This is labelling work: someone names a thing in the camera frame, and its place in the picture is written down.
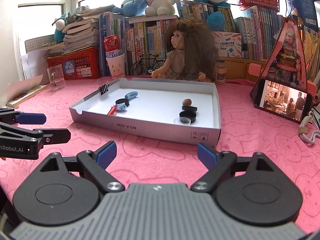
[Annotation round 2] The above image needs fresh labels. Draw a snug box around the red pen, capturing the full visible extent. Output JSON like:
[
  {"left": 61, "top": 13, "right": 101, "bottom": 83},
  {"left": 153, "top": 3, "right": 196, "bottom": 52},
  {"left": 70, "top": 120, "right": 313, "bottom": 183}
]
[{"left": 108, "top": 105, "right": 117, "bottom": 115}]

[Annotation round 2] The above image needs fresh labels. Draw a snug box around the light blue hair clip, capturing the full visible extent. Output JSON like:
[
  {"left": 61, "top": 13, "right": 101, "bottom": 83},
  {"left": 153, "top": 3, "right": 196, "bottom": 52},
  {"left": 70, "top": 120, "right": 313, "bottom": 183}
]
[{"left": 116, "top": 103, "right": 128, "bottom": 111}]

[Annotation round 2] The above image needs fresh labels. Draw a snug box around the black round lid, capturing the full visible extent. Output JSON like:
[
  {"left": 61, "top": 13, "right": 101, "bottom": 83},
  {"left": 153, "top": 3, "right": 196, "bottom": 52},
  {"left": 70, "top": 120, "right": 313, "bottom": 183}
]
[
  {"left": 116, "top": 98, "right": 130, "bottom": 107},
  {"left": 179, "top": 111, "right": 196, "bottom": 124},
  {"left": 182, "top": 106, "right": 197, "bottom": 112}
]

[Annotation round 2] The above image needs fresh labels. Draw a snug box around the clear plastic cup lid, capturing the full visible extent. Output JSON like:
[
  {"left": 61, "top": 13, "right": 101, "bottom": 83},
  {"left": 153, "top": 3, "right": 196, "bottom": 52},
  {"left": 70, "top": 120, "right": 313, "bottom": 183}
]
[{"left": 174, "top": 116, "right": 191, "bottom": 126}]

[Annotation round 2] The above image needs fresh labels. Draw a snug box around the brown walnut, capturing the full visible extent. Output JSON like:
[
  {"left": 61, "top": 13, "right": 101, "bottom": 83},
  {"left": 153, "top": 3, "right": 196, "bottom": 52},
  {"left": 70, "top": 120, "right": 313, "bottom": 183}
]
[{"left": 182, "top": 99, "right": 192, "bottom": 106}]

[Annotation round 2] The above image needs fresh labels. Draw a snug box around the pink bunny table mat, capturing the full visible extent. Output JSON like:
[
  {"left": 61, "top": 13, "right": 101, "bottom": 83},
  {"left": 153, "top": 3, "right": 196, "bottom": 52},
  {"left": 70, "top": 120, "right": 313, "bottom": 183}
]
[{"left": 0, "top": 76, "right": 320, "bottom": 234}]

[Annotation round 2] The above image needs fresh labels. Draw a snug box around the clear glass cup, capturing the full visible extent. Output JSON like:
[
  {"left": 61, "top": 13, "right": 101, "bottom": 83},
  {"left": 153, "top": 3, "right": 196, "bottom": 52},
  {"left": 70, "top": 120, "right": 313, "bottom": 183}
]
[{"left": 47, "top": 64, "right": 66, "bottom": 92}]

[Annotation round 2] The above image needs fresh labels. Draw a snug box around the white cardboard box lid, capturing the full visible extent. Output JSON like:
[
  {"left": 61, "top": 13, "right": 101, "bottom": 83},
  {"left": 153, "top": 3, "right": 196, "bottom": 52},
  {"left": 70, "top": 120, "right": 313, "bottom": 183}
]
[{"left": 69, "top": 78, "right": 222, "bottom": 147}]

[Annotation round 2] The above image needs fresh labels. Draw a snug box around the black binder clip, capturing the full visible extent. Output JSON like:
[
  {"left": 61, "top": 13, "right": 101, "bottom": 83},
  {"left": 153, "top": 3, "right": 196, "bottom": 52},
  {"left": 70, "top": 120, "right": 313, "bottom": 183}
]
[{"left": 97, "top": 79, "right": 109, "bottom": 95}]

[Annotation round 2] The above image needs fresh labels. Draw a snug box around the red plastic crate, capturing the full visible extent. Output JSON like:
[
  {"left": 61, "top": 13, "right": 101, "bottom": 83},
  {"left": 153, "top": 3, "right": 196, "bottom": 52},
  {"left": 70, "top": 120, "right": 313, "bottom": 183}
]
[{"left": 46, "top": 47, "right": 100, "bottom": 80}]

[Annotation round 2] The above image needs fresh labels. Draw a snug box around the blue white plush doll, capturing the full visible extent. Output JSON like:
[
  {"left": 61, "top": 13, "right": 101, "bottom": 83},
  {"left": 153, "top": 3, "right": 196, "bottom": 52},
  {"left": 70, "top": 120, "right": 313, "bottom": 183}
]
[{"left": 52, "top": 12, "right": 71, "bottom": 43}]

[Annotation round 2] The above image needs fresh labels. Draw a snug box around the white cat paper cup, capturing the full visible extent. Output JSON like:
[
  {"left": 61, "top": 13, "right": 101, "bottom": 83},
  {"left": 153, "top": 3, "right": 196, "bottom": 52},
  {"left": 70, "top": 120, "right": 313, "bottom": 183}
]
[{"left": 107, "top": 54, "right": 125, "bottom": 79}]

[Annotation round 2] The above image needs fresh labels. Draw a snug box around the small brown lidded jar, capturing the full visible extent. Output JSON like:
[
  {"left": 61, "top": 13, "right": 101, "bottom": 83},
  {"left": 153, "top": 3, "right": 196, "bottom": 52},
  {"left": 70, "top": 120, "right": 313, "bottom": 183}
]
[{"left": 214, "top": 61, "right": 227, "bottom": 85}]

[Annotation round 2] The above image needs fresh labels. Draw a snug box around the black smartphone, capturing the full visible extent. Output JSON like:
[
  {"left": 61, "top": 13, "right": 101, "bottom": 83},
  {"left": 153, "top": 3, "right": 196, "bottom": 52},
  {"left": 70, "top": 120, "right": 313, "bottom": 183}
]
[{"left": 253, "top": 79, "right": 312, "bottom": 123}]

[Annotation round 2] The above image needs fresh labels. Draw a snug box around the black miniature bicycle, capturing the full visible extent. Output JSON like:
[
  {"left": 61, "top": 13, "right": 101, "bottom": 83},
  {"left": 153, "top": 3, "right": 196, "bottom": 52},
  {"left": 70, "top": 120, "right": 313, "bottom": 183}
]
[{"left": 130, "top": 54, "right": 165, "bottom": 76}]

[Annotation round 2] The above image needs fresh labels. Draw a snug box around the stack of books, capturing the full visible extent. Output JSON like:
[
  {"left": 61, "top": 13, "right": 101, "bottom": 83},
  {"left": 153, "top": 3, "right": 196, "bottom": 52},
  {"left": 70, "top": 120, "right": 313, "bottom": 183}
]
[{"left": 42, "top": 5, "right": 115, "bottom": 54}]

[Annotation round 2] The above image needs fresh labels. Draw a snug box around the brown-haired doll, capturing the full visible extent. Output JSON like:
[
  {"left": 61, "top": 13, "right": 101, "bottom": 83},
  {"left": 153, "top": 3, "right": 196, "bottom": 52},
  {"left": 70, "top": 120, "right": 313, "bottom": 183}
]
[{"left": 151, "top": 20, "right": 218, "bottom": 82}]

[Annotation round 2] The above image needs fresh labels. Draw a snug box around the red Budweiser can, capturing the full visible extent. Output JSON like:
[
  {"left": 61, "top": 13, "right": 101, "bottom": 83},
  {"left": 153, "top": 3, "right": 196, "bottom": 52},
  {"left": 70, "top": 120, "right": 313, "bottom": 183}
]
[{"left": 104, "top": 35, "right": 122, "bottom": 59}]

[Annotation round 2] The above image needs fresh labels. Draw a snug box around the label printer box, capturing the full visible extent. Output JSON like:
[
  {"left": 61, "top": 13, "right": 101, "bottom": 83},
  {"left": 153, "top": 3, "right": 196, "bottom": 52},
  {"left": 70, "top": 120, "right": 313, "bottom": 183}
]
[{"left": 212, "top": 31, "right": 242, "bottom": 58}]

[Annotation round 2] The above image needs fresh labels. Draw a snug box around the pink triangular dollhouse stand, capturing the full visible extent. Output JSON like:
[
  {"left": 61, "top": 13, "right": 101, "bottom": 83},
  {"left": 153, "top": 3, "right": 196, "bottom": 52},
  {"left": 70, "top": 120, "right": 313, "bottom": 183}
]
[{"left": 250, "top": 17, "right": 318, "bottom": 99}]

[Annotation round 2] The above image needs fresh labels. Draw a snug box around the blue plush toy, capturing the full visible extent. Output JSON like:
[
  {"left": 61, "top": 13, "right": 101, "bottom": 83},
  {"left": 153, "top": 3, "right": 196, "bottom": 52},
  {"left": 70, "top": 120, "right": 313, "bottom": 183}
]
[{"left": 112, "top": 0, "right": 148, "bottom": 17}]

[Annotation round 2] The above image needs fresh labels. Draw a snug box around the white charging cable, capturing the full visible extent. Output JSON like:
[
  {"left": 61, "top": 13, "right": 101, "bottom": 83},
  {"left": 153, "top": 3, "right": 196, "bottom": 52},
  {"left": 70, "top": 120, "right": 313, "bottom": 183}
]
[{"left": 298, "top": 109, "right": 320, "bottom": 145}]

